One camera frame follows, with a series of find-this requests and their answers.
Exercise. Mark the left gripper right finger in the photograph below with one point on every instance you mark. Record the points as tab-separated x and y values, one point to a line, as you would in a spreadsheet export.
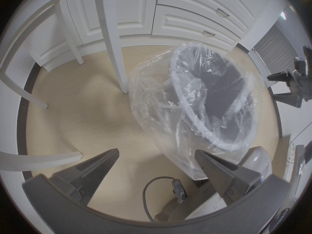
224	177

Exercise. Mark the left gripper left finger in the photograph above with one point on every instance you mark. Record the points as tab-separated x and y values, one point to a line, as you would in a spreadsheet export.
90	177

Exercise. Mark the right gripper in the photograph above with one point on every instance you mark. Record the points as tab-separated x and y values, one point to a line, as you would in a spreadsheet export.
306	86

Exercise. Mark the clear plastic bag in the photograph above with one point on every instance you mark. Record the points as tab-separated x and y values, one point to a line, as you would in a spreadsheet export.
156	94

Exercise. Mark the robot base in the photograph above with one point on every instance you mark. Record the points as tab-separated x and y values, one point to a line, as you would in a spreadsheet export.
256	160

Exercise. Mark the white trash bin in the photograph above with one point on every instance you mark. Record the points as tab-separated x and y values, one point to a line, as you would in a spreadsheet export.
219	86

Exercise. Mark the grey curtain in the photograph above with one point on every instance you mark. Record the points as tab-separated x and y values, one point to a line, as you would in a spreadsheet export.
275	50

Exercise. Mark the white wardrobe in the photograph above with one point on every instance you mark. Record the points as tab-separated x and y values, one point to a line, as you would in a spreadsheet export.
195	21

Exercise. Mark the grey padded white chair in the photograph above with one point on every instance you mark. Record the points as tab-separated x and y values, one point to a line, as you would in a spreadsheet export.
111	33

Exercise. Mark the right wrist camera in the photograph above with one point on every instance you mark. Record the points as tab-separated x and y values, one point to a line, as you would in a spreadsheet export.
300	63

